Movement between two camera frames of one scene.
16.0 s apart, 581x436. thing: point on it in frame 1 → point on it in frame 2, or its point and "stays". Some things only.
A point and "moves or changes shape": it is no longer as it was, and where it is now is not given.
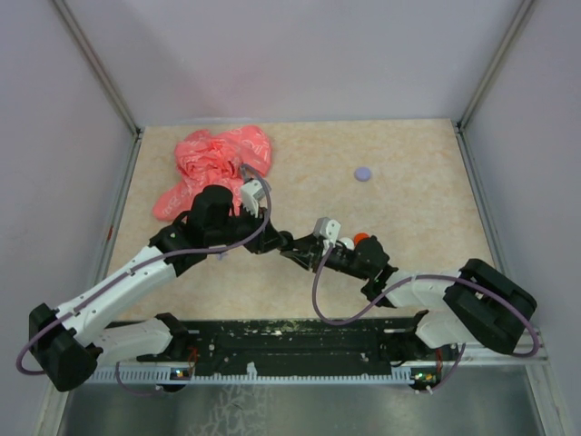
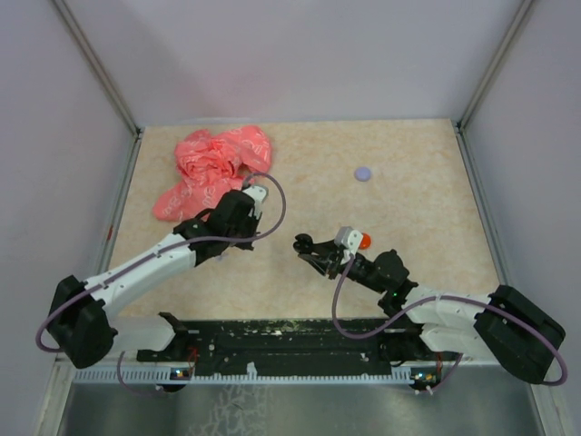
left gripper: x=267 y=241 → x=252 y=222
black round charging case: x=286 y=239 moves or changes shape
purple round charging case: x=362 y=173 stays
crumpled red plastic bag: x=203 y=159 stays
